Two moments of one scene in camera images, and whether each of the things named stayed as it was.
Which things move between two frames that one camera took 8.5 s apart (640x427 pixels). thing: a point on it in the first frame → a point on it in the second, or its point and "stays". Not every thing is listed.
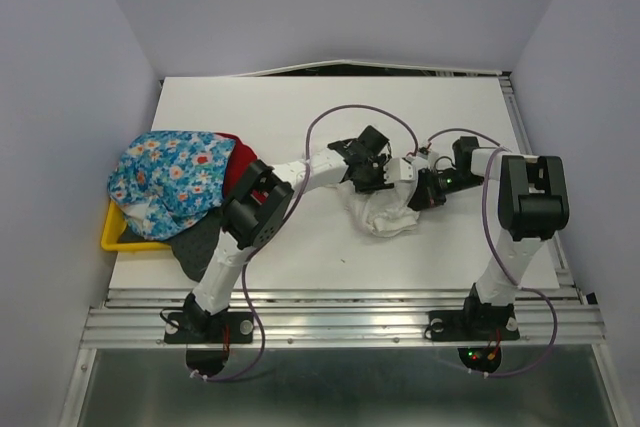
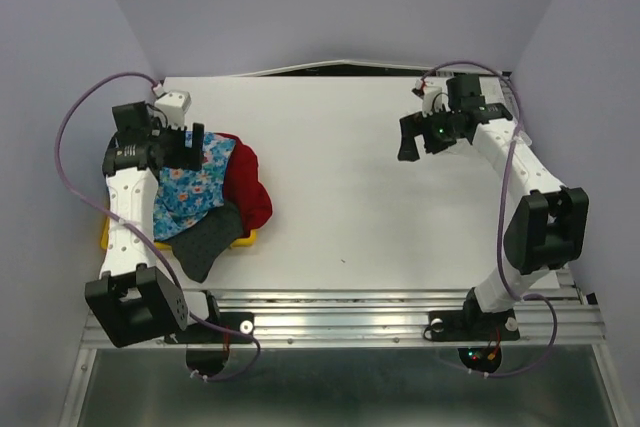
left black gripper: [378, 182] → [188, 157]
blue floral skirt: [163, 182] stays
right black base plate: [471, 325] stays
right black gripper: [425, 194] → [414, 124]
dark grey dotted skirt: [194, 248] stays
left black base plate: [202, 328] stays
